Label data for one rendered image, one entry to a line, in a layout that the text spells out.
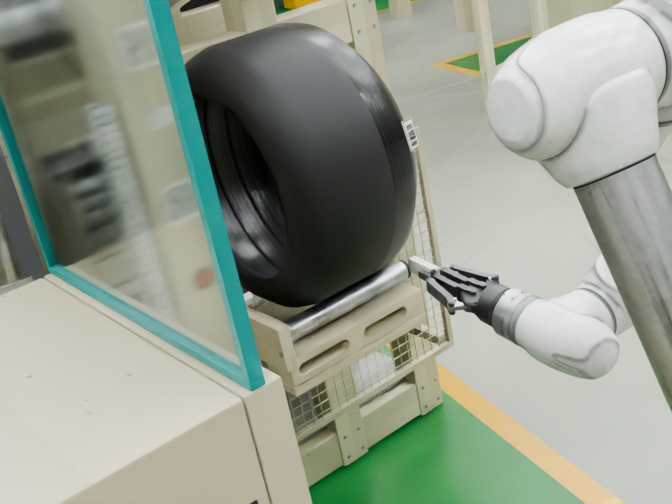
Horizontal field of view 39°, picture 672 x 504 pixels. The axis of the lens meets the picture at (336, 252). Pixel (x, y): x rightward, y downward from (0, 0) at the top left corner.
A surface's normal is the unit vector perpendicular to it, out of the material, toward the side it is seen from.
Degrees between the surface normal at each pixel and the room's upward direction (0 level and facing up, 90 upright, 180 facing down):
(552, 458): 0
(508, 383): 0
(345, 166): 78
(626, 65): 69
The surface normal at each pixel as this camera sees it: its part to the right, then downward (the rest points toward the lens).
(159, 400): -0.18, -0.90
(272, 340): -0.76, 0.39
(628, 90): 0.46, -0.07
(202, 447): 0.61, 0.21
